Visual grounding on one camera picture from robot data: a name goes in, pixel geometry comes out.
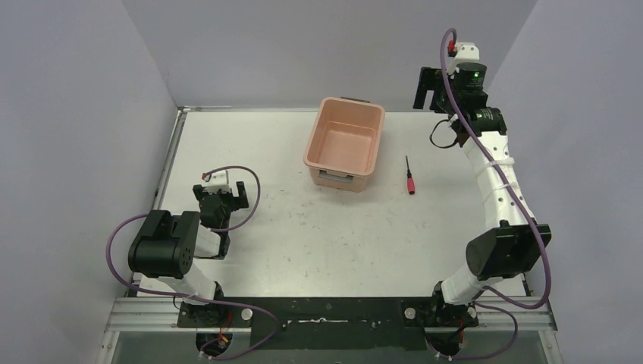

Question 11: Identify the red handled screwdriver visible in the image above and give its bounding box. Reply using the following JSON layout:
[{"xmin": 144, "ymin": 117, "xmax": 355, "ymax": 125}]
[{"xmin": 405, "ymin": 155, "xmax": 416, "ymax": 195}]

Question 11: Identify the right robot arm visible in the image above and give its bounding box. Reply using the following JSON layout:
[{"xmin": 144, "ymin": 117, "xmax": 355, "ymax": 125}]
[{"xmin": 413, "ymin": 62, "xmax": 551, "ymax": 327}]

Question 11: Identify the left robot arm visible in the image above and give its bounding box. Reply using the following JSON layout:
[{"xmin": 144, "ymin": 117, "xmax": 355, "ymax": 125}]
[{"xmin": 128, "ymin": 181, "xmax": 249, "ymax": 328}]

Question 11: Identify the pink plastic bin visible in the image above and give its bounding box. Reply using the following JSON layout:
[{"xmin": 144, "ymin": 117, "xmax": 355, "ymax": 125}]
[{"xmin": 303, "ymin": 97, "xmax": 385, "ymax": 193}]

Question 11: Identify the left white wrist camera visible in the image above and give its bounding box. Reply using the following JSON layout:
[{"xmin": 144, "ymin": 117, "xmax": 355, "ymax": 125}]
[{"xmin": 202, "ymin": 170, "xmax": 231, "ymax": 194}]

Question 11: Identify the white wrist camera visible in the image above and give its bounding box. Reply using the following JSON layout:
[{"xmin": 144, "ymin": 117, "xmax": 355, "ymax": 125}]
[
  {"xmin": 447, "ymin": 40, "xmax": 480, "ymax": 75},
  {"xmin": 202, "ymin": 170, "xmax": 231, "ymax": 194}
]

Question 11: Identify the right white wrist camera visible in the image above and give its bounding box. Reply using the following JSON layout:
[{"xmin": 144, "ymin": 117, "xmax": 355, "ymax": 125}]
[{"xmin": 447, "ymin": 40, "xmax": 480, "ymax": 75}]

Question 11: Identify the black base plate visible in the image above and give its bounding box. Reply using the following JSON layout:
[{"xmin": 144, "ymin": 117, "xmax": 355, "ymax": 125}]
[{"xmin": 177, "ymin": 297, "xmax": 478, "ymax": 350}]

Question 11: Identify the aluminium frame rail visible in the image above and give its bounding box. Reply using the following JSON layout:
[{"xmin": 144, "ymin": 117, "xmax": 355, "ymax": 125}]
[{"xmin": 105, "ymin": 296, "xmax": 557, "ymax": 333}]

